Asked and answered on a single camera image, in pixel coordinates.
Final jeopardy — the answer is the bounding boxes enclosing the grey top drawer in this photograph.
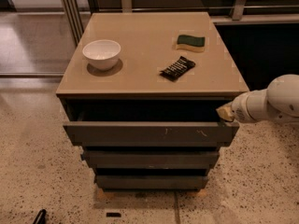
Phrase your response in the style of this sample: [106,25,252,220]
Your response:
[64,120,239,147]

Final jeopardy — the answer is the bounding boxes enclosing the grey drawer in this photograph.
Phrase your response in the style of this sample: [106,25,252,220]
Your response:
[95,175,208,189]
[83,151,219,169]
[64,120,239,147]

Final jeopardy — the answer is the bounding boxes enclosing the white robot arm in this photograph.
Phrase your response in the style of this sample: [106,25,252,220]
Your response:
[216,74,299,123]

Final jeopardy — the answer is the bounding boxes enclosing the grey drawer cabinet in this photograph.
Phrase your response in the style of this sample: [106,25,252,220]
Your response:
[56,12,248,177]

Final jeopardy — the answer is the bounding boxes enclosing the grey middle drawer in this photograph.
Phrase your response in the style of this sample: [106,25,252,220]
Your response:
[83,151,219,169]

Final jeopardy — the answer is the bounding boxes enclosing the grey bottom drawer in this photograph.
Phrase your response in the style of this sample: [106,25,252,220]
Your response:
[95,175,208,189]

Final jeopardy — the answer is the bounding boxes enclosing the black snack bar wrapper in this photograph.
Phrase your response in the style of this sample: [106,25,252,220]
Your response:
[160,56,195,82]

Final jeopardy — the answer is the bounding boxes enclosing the green yellow sponge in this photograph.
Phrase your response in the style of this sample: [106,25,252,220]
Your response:
[176,35,206,53]

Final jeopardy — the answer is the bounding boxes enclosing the metal railing shelf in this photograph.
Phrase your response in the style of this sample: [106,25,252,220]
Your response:
[88,0,299,24]

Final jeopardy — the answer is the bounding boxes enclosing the white ceramic bowl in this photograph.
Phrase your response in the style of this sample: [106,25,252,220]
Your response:
[82,39,121,71]

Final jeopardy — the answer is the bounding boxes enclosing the black object on floor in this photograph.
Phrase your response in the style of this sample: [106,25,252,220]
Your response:
[33,209,47,224]

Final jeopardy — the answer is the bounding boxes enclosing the metal frame post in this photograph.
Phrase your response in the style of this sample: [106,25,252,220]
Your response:
[61,0,83,46]

